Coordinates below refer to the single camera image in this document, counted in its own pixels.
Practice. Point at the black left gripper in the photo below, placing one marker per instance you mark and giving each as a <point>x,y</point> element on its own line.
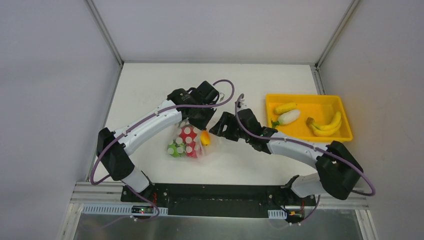
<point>200,120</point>

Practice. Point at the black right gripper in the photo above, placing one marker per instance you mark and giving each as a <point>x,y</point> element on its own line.
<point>230,123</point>

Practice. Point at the clear zip top bag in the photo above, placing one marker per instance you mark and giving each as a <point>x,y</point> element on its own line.
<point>206,150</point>

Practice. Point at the yellow fake corn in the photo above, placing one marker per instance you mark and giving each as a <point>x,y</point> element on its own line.
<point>284,108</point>

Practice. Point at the white fake radish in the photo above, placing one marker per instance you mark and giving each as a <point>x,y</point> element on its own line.
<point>286,118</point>

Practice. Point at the yellow fake banana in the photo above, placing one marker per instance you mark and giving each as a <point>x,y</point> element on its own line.
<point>325,130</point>

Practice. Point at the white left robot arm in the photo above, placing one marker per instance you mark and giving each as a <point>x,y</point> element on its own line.
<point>115,147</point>

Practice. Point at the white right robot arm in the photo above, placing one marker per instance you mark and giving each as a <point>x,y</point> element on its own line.
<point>337,171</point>

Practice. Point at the orange fake food ball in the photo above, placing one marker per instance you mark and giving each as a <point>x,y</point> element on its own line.
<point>205,138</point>

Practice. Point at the red fake food ball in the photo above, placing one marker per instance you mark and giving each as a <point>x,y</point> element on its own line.
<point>188,135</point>

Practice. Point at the green fake food ball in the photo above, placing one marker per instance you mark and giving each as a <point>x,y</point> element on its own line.
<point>176,150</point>

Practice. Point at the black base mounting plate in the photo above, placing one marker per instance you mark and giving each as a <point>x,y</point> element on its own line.
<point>228,201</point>

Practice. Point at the yellow plastic tray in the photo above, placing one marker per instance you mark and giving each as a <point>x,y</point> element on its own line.
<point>321,108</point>

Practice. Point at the aluminium frame rail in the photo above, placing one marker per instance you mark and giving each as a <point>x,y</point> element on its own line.
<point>118,61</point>

